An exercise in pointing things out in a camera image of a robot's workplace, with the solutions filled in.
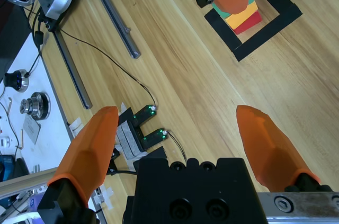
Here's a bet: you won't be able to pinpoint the yellow wooden cube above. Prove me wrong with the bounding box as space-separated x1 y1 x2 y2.
224 3 260 30

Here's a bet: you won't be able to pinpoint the red wooden cube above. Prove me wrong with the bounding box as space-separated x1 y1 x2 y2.
234 12 263 35

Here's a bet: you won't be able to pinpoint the white tape piece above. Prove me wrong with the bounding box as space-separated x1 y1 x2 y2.
67 117 83 137
98 186 115 210

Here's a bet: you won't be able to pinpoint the black tape square outline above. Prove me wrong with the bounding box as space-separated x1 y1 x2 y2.
204 0 303 62

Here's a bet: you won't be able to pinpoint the small grey metal plate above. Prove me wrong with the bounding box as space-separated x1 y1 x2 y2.
22 117 42 145

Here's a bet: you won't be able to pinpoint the silver aluminium profile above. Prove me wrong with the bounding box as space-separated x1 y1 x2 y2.
0 167 58 199

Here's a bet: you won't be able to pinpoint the black tape patch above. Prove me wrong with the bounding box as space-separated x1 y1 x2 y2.
132 146 170 173

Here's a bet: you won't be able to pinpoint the black fork sensor green lights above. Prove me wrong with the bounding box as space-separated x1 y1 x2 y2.
131 104 168 153

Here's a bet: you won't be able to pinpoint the silver round flange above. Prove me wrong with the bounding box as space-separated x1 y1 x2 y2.
20 91 51 122

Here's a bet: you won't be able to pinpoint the blue box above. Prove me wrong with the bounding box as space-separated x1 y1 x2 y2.
0 155 15 181

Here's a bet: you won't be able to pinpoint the white power adapter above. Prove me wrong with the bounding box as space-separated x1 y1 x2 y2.
0 135 12 148

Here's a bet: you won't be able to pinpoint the black silver cylindrical device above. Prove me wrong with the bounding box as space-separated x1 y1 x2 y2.
4 69 29 93

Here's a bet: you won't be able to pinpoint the grey aluminium rail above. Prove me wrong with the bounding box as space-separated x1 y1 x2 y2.
88 0 142 60
52 29 93 110

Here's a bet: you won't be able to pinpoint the thin black sensor wire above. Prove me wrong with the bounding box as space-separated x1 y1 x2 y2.
164 130 189 162
60 30 158 110

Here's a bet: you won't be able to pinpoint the black cable with ferrite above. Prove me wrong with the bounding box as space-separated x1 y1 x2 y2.
25 4 46 79

